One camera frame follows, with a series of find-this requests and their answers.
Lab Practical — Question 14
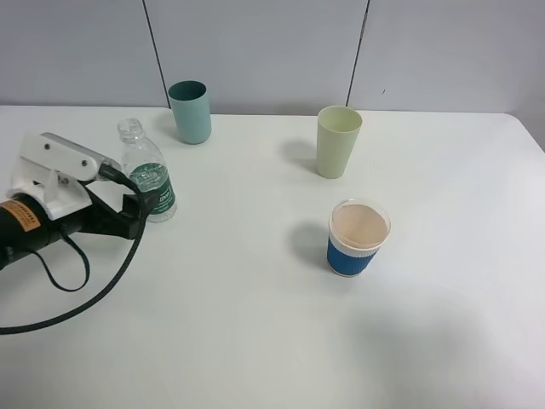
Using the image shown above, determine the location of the pale green plastic cup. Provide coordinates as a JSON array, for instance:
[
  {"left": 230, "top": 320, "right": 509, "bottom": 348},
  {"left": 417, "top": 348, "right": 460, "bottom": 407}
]
[{"left": 316, "top": 106, "right": 363, "bottom": 179}]

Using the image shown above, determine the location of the clear bottle green label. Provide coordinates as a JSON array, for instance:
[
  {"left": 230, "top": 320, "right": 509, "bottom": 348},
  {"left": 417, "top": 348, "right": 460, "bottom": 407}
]
[{"left": 118, "top": 118, "right": 177, "bottom": 223}]

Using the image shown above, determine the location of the black left camera cable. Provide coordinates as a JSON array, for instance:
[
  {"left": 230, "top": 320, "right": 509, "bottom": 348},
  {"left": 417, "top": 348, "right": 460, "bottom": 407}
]
[{"left": 0, "top": 164, "right": 148, "bottom": 336}]

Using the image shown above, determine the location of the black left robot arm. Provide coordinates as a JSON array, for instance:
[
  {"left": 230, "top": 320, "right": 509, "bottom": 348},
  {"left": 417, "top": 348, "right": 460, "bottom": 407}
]
[{"left": 1, "top": 191, "right": 159, "bottom": 268}]

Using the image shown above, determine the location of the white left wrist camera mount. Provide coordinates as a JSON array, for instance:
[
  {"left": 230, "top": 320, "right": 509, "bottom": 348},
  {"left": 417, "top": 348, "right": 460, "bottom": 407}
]
[{"left": 8, "top": 132, "right": 122, "bottom": 221}]

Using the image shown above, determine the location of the blue sleeved glass cup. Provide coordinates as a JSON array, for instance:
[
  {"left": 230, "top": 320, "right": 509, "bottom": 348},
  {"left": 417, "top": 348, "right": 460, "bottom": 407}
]
[{"left": 326, "top": 198, "right": 391, "bottom": 278}]

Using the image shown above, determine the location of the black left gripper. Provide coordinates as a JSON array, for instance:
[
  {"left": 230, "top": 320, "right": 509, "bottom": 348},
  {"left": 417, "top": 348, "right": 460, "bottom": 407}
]
[{"left": 1, "top": 188, "right": 158, "bottom": 273}]

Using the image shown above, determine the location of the teal plastic cup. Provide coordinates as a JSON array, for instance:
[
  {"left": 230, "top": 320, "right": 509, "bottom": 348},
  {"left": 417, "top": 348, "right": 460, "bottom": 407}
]
[{"left": 168, "top": 80, "right": 212, "bottom": 145}]

